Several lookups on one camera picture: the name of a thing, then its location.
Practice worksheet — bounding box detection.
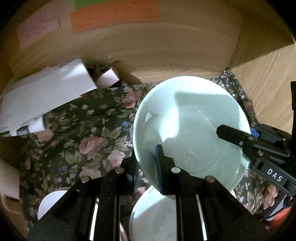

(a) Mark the mint green ceramic bowl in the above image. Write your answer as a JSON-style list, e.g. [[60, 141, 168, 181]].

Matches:
[[132, 76, 250, 191]]

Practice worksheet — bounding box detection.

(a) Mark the white plate below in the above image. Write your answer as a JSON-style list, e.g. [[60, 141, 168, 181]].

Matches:
[[129, 186, 177, 241]]

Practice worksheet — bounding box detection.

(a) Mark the dark floral tablecloth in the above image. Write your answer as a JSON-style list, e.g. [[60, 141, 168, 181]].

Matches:
[[14, 68, 280, 232]]

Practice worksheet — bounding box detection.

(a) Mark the white round dish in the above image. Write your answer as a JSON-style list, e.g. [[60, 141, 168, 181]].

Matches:
[[38, 187, 70, 220]]

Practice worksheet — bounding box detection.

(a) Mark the small white box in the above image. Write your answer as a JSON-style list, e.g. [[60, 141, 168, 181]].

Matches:
[[96, 67, 119, 89]]

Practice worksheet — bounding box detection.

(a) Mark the white paper stack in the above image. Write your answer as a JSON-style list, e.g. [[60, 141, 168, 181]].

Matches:
[[1, 59, 97, 135]]

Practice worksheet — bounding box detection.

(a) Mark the orange sticky note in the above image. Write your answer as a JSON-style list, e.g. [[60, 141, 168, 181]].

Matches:
[[70, 1, 160, 33]]

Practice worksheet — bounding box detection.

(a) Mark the pink sticky note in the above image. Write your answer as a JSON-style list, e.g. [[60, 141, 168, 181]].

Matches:
[[16, 3, 60, 50]]

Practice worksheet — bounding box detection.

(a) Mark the green sticky note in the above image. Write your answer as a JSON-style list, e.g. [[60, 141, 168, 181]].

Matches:
[[75, 0, 112, 10]]

